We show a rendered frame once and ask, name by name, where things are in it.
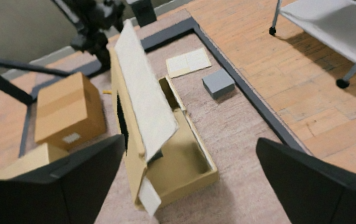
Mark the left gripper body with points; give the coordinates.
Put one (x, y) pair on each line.
(81, 41)

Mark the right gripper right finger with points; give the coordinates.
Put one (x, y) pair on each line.
(310, 190)

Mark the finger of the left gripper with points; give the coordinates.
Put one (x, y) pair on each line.
(119, 22)
(97, 47)

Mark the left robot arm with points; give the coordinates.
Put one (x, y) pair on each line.
(98, 13)

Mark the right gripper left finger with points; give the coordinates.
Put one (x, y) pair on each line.
(70, 190)

